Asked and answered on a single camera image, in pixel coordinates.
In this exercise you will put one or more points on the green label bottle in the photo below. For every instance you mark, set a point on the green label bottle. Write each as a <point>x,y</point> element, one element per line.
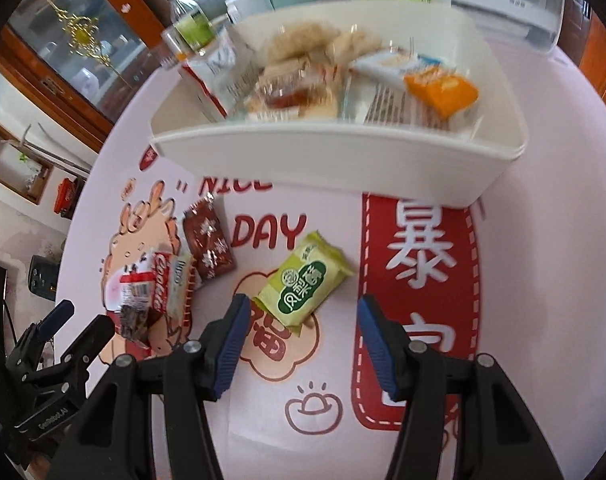
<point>195,30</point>

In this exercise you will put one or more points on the white plastic bin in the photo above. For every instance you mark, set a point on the white plastic bin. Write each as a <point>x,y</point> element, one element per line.
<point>333,160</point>

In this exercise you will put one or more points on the black device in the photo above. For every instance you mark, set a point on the black device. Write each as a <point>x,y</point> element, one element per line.
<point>45,277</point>

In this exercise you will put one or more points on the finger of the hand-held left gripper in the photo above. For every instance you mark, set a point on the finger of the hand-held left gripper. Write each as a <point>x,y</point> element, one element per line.
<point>58,317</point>
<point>95,332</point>

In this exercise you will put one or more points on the wooden framed opening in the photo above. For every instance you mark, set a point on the wooden framed opening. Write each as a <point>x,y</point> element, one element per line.
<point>13,165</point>

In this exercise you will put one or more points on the wooden glass cabinet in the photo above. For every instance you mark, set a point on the wooden glass cabinet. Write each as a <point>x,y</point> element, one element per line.
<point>58,80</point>

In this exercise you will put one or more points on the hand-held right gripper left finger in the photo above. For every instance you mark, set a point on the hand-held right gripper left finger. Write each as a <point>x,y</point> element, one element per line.
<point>228,350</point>

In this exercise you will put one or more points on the clear dark dried fruit packet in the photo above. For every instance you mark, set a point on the clear dark dried fruit packet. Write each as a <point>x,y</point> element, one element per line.
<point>133,320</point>

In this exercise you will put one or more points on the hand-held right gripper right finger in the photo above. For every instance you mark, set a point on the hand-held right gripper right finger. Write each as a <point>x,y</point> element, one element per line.
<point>378,350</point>

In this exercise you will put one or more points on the brown snack packet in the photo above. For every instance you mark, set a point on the brown snack packet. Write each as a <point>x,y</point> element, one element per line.
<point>208,240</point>

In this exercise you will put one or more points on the red white cookie packet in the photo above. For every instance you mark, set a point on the red white cookie packet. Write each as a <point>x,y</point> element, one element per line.
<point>165,285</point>

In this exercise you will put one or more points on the orange box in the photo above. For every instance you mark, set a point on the orange box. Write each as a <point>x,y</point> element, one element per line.
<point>65,197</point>

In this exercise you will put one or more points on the clear bread packet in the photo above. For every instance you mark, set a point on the clear bread packet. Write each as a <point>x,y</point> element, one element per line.
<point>288,92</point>

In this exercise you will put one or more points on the printed pink tablecloth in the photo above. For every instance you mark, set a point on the printed pink tablecloth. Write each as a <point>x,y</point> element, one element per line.
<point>533,260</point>

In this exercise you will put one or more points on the clear printed packet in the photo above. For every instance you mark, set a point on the clear printed packet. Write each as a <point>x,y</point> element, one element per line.
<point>393,105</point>

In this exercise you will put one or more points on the green snack packet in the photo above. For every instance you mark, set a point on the green snack packet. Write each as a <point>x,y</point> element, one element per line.
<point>303,280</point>

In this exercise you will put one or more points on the orange snack packet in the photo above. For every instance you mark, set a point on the orange snack packet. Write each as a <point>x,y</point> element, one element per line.
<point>440,90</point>

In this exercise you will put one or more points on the white blue biscuit packet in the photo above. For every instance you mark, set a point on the white blue biscuit packet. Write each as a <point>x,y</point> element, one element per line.
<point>383,67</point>

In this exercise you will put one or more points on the large white red snack packet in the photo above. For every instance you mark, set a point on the large white red snack packet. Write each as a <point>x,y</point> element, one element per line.
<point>223,70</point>

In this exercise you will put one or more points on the gold hanging ornament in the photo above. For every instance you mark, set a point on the gold hanging ornament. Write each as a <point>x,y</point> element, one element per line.
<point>80,32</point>

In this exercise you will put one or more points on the pale puffed snack packet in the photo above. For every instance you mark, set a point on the pale puffed snack packet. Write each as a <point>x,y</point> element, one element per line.
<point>355,42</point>
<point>298,42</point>

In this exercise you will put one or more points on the white appliance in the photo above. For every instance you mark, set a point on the white appliance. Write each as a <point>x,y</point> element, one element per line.
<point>513,0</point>

